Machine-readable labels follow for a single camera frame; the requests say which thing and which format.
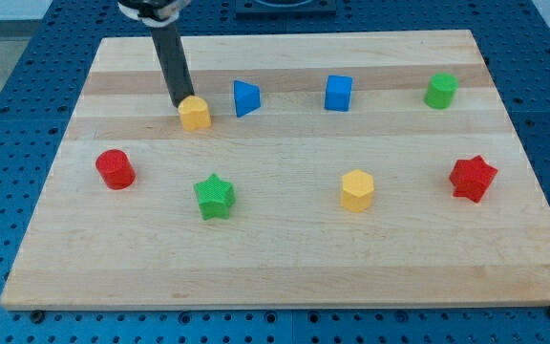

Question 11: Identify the green star block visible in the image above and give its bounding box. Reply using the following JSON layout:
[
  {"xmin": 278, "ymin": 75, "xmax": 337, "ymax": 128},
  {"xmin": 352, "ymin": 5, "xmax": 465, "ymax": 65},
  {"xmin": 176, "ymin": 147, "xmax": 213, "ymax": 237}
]
[{"xmin": 194, "ymin": 173, "xmax": 236, "ymax": 220}]

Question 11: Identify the blue cube block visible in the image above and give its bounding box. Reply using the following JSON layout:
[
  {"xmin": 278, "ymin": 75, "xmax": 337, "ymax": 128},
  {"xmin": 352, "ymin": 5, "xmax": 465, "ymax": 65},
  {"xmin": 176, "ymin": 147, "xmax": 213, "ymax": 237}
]
[{"xmin": 324, "ymin": 75, "xmax": 353, "ymax": 112}]

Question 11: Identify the green cylinder block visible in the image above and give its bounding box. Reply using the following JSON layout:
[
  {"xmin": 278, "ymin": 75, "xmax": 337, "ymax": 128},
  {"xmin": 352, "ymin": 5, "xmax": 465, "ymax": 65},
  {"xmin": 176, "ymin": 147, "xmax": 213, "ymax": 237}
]
[{"xmin": 424, "ymin": 73, "xmax": 459, "ymax": 109}]

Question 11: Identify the blue triangle block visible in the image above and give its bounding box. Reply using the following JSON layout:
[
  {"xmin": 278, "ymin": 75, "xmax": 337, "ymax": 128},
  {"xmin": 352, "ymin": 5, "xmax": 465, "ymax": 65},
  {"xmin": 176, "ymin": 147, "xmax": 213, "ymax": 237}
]
[{"xmin": 233, "ymin": 80, "xmax": 262, "ymax": 118}]

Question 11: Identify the light wooden board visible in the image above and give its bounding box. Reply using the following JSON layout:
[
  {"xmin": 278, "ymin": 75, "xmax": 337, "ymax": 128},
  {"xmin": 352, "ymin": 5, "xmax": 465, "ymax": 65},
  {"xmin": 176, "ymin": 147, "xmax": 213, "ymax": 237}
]
[{"xmin": 0, "ymin": 30, "xmax": 550, "ymax": 311}]

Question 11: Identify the yellow heart block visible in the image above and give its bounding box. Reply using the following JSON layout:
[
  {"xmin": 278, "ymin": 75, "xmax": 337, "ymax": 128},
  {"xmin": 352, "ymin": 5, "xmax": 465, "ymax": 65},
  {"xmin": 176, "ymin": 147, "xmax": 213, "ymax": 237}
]
[{"xmin": 178, "ymin": 96, "xmax": 212, "ymax": 131}]

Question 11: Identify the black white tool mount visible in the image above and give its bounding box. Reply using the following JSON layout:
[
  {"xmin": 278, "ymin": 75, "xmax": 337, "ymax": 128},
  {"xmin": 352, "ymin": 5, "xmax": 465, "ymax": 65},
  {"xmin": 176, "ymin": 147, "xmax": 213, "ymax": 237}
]
[{"xmin": 117, "ymin": 0, "xmax": 191, "ymax": 27}]

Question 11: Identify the red cylinder block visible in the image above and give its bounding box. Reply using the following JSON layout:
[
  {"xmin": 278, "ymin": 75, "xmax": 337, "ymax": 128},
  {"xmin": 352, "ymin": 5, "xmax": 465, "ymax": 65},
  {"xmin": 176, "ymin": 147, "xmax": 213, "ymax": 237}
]
[{"xmin": 95, "ymin": 149, "xmax": 136, "ymax": 190}]

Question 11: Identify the yellow hexagon block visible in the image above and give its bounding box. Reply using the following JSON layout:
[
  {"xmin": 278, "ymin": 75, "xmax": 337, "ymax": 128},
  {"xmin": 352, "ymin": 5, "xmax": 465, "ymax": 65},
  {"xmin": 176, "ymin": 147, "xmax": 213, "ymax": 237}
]
[{"xmin": 340, "ymin": 169, "xmax": 374, "ymax": 212}]

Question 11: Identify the red star block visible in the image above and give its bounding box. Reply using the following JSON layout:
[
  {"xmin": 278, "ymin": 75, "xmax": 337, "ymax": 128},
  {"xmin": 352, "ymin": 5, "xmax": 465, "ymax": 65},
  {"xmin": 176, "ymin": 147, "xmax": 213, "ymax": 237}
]
[{"xmin": 449, "ymin": 155, "xmax": 498, "ymax": 204}]

